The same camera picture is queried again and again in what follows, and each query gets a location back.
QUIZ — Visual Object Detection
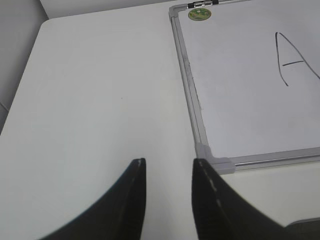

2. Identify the round green magnet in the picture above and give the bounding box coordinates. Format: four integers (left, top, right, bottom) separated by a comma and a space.
188, 8, 212, 21

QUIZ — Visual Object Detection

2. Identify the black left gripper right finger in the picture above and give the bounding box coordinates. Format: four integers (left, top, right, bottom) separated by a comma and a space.
191, 158, 320, 240

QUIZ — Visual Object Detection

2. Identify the white magnetic whiteboard grey frame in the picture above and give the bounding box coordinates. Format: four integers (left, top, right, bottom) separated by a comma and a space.
169, 0, 320, 175

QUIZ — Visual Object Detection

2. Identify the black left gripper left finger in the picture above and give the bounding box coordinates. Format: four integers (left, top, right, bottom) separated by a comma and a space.
44, 158, 147, 240

